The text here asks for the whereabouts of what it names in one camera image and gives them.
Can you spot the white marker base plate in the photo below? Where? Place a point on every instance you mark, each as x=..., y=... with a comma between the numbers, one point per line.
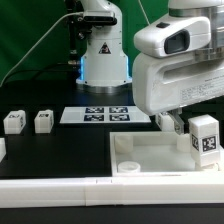
x=103, y=114

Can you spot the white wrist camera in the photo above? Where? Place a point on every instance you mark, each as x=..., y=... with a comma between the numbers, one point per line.
x=173, y=35

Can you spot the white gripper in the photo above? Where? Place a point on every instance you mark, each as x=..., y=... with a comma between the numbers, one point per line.
x=165, y=84

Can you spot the white square table top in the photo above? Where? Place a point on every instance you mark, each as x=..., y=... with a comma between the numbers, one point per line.
x=147, y=154

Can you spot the white front fence bar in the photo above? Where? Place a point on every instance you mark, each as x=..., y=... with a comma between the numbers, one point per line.
x=202, y=188

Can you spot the white fence bar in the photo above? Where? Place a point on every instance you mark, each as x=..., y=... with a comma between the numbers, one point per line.
x=202, y=188
x=2, y=149

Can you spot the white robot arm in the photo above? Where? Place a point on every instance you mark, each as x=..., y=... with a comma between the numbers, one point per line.
x=104, y=66

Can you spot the white left fence bar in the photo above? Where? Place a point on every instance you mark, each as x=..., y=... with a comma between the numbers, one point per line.
x=2, y=149

